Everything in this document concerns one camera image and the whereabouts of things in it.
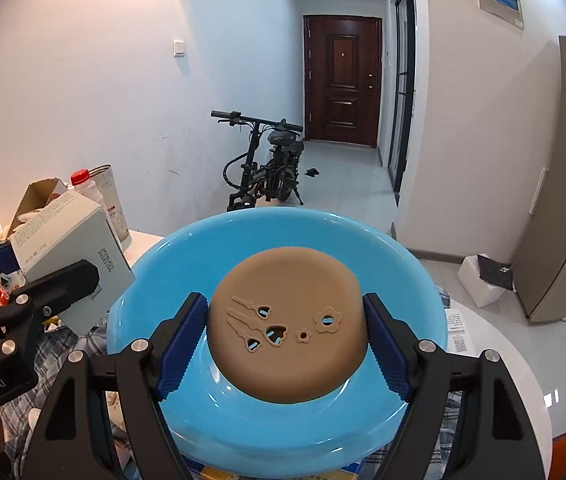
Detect white square box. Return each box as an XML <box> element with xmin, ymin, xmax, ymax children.
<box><xmin>10</xmin><ymin>191</ymin><xmax>134</xmax><ymax>336</ymax></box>

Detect round tan silicone lid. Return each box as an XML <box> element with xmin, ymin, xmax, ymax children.
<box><xmin>206</xmin><ymin>247</ymin><xmax>368</xmax><ymax>404</ymax></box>

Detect blue plaid cloth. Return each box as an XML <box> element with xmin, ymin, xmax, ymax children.
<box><xmin>0</xmin><ymin>284</ymin><xmax>464</xmax><ymax>480</ymax></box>

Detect open cardboard box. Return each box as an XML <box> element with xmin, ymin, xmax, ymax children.
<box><xmin>6</xmin><ymin>178</ymin><xmax>67</xmax><ymax>237</ymax></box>

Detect white paper with QR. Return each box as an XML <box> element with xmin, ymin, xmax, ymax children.
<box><xmin>444</xmin><ymin>308</ymin><xmax>476</xmax><ymax>356</ymax></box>

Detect strawberry milk bottle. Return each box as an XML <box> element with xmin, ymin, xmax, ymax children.
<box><xmin>68</xmin><ymin>168</ymin><xmax>126</xmax><ymax>252</ymax></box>

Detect blue plastic basin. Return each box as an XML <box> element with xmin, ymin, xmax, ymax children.
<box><xmin>106</xmin><ymin>207</ymin><xmax>447</xmax><ymax>479</ymax></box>

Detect white floor box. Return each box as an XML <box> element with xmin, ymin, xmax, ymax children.
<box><xmin>458</xmin><ymin>254</ymin><xmax>515</xmax><ymax>308</ymax></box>

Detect black folding e-bike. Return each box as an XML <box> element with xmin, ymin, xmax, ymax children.
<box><xmin>210</xmin><ymin>110</ymin><xmax>304</xmax><ymax>212</ymax></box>

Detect dark wooden door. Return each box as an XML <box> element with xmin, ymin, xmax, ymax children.
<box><xmin>304</xmin><ymin>15</ymin><xmax>383</xmax><ymax>148</ymax></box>

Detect wall light switch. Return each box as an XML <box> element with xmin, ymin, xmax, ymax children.
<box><xmin>172</xmin><ymin>39</ymin><xmax>187</xmax><ymax>58</ymax></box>

